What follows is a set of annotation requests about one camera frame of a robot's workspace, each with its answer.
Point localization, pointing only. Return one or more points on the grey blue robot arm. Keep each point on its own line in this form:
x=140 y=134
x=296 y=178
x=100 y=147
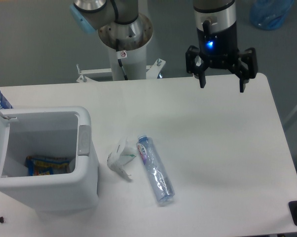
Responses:
x=91 y=15

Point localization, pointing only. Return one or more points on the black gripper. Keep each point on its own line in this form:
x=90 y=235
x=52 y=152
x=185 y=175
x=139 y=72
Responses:
x=218 y=50

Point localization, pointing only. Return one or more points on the white trash can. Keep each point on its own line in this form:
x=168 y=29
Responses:
x=57 y=132

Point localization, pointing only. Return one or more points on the clear plastic water bottle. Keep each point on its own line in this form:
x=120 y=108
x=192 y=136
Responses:
x=156 y=172

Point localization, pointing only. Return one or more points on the white plastic bag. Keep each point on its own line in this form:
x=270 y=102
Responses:
x=121 y=155

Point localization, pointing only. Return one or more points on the colourful snack wrapper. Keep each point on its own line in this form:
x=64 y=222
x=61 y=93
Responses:
x=40 y=165

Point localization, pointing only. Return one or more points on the blue plastic bag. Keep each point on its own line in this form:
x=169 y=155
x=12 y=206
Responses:
x=269 y=14

